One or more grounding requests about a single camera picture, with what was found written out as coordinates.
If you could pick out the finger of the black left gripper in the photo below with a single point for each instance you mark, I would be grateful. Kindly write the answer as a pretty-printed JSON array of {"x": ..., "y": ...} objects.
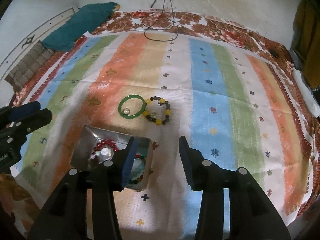
[
  {"x": 12, "y": 114},
  {"x": 26, "y": 125}
]

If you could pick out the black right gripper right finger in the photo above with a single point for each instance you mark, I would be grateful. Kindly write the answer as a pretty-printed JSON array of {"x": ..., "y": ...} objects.
[{"x": 251, "y": 213}]

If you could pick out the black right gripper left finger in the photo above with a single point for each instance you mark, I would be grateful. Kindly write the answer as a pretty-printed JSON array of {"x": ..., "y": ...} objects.
[{"x": 63, "y": 215}]

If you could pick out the green jade bangle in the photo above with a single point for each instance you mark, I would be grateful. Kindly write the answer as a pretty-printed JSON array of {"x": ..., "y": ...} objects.
[{"x": 131, "y": 106}]

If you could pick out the striped grey pillow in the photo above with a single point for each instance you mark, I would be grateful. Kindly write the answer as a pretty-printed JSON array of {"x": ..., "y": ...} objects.
[{"x": 29, "y": 66}]

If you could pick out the silver metal tin box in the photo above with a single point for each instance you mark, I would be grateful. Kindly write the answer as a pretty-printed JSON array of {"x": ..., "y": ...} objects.
[{"x": 96, "y": 145}]

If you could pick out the teal blanket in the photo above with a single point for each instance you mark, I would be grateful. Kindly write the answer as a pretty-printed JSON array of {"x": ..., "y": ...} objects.
[{"x": 88, "y": 18}]

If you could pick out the striped colourful cloth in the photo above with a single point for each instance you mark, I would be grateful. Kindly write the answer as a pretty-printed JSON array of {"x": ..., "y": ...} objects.
[{"x": 162, "y": 104}]

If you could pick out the mustard yellow hanging cloth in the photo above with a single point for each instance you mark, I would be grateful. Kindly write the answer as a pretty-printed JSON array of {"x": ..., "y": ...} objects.
[{"x": 306, "y": 26}]

